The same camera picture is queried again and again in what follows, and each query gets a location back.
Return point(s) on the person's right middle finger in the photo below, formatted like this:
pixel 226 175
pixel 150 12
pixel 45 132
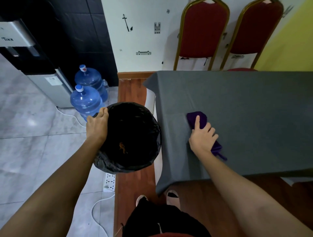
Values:
pixel 211 132

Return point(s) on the black and silver water dispenser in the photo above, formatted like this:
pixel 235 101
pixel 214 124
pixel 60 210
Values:
pixel 36 63

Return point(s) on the clear plastic bottle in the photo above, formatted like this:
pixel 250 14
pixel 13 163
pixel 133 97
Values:
pixel 106 84

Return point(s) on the person's shoe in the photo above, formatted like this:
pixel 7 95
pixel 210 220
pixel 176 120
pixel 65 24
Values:
pixel 141 198
pixel 172 195

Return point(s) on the grey tablecloth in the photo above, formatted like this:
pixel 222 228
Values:
pixel 244 109

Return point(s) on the person's left forearm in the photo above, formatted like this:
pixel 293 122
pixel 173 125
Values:
pixel 56 193

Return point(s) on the white table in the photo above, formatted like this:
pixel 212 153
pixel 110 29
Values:
pixel 150 100

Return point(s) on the black lamp post wall sticker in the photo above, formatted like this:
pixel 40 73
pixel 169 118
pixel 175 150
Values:
pixel 126 23

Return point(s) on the person's right hand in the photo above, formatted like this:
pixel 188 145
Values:
pixel 201 142

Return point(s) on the person's right forearm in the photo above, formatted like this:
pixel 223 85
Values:
pixel 247 202

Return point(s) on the long building wall sticker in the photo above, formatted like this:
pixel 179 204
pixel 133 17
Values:
pixel 143 52

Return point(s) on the white power strip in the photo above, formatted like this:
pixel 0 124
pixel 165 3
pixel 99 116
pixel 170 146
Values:
pixel 110 182

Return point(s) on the person's black shorts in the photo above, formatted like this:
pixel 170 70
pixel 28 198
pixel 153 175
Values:
pixel 159 219

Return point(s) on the blue water jug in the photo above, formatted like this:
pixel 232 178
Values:
pixel 85 101
pixel 89 78

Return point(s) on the grey tower wall sticker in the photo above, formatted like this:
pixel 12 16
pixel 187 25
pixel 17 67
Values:
pixel 157 27

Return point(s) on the person's left hand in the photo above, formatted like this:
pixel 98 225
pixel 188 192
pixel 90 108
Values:
pixel 97 128

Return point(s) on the trash bin with black bag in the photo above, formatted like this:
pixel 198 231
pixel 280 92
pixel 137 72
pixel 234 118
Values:
pixel 132 136

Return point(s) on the person's right thumb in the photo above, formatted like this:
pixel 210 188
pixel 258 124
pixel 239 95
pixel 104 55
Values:
pixel 197 122

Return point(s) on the person's right shoe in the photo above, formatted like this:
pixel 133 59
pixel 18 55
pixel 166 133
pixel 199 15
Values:
pixel 172 195

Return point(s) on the person's left shoe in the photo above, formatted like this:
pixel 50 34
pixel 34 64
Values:
pixel 141 198

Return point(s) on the purple cloth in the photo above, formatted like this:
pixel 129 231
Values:
pixel 199 116

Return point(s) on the person's left thumb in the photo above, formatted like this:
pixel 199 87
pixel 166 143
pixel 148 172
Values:
pixel 103 112

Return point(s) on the red chair with gold frame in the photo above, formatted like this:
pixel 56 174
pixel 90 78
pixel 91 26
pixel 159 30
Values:
pixel 255 26
pixel 201 26

